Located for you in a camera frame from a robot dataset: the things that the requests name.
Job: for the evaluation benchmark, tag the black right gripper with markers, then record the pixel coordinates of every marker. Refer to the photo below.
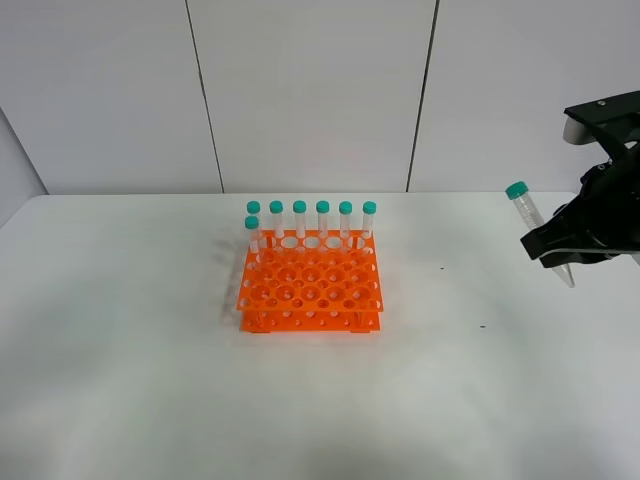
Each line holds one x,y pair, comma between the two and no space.
605,222

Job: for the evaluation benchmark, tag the teal-capped test tube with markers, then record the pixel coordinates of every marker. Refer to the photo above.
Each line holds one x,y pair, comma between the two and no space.
518,193

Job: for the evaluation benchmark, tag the orange test tube rack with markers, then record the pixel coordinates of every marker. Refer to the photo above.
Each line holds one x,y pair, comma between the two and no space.
311,285

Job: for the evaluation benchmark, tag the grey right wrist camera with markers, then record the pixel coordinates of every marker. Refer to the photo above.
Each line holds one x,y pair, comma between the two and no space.
578,133

